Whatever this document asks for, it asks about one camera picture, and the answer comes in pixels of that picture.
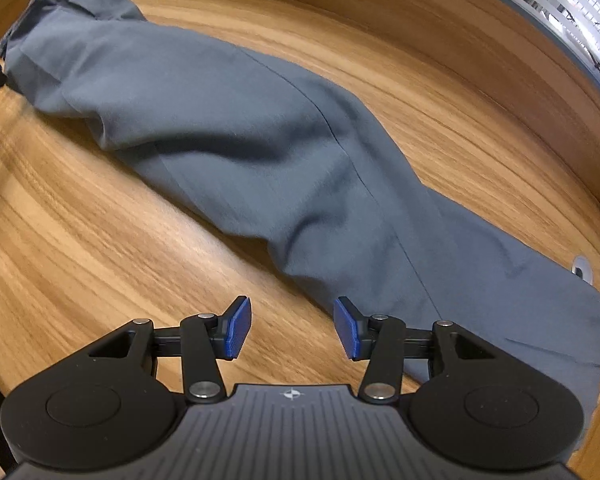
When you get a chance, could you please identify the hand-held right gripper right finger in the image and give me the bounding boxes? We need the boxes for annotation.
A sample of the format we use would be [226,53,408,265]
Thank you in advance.
[333,296,501,405]

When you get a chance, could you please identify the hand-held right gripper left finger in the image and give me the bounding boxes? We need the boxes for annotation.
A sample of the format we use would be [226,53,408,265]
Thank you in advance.
[87,296,253,405]

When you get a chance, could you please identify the grey pants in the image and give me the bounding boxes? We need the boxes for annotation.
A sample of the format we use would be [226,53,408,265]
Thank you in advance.
[0,0,600,441]

